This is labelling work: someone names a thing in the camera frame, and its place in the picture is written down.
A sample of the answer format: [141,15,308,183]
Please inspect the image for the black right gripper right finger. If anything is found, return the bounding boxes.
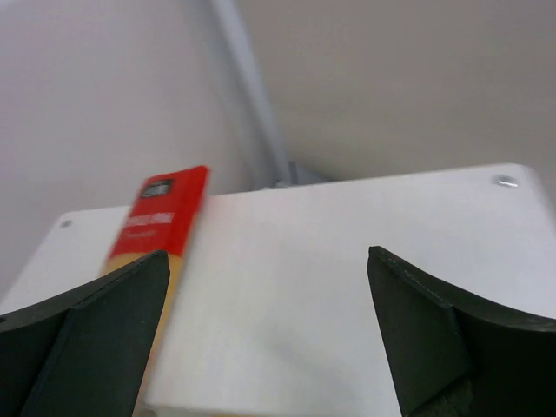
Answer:
[367,246,555,416]

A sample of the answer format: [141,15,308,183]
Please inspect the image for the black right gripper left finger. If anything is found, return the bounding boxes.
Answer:
[1,250,170,416]

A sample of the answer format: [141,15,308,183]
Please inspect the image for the red spaghetti bag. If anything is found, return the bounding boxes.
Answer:
[103,166,209,392]

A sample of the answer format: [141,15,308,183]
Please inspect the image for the white two-tier shelf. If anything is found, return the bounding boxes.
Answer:
[1,164,555,416]

